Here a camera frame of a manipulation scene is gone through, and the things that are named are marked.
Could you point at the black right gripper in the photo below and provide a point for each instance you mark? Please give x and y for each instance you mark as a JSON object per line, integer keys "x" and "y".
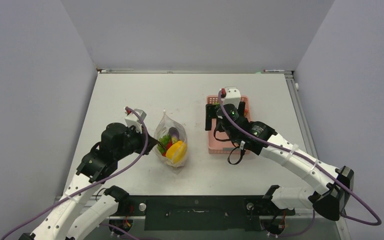
{"x": 212, "y": 114}

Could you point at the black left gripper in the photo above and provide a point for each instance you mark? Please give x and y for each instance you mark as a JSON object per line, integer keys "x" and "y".
{"x": 141, "y": 137}

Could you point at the green toy grape bunch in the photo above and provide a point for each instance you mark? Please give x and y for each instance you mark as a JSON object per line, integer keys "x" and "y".
{"x": 164, "y": 144}

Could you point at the clear dotted zip top bag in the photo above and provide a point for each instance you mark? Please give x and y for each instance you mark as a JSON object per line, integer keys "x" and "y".
{"x": 162, "y": 129}

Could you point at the purple toy eggplant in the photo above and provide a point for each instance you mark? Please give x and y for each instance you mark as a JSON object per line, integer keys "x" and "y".
{"x": 174, "y": 134}

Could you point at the yellow toy bell pepper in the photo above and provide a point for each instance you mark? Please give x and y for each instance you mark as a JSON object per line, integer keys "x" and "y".
{"x": 177, "y": 152}

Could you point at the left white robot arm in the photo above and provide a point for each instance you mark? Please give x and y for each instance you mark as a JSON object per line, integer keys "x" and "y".
{"x": 65, "y": 221}

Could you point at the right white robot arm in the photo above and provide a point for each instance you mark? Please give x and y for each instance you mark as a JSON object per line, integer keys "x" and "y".
{"x": 329, "y": 186}

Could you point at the pink perforated plastic basket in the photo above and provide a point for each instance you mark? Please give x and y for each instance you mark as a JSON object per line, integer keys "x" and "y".
{"x": 218, "y": 147}

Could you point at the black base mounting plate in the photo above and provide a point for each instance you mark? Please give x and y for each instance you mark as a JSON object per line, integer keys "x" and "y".
{"x": 198, "y": 212}

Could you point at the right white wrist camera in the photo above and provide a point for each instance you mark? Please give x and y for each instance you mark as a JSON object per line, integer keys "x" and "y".
{"x": 230, "y": 95}

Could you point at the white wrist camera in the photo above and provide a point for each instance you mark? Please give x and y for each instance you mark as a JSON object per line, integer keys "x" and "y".
{"x": 133, "y": 119}
{"x": 230, "y": 95}

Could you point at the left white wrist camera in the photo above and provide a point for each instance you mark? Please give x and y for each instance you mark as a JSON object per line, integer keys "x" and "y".
{"x": 133, "y": 119}

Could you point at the aluminium table edge rail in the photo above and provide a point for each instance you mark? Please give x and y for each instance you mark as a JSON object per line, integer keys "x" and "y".
{"x": 293, "y": 89}

